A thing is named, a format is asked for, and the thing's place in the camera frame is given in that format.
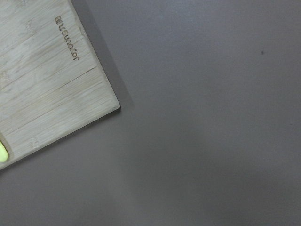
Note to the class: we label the bamboo cutting board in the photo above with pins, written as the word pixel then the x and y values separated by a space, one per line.
pixel 51 80

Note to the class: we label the yellow toy knife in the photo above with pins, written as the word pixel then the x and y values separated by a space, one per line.
pixel 3 153

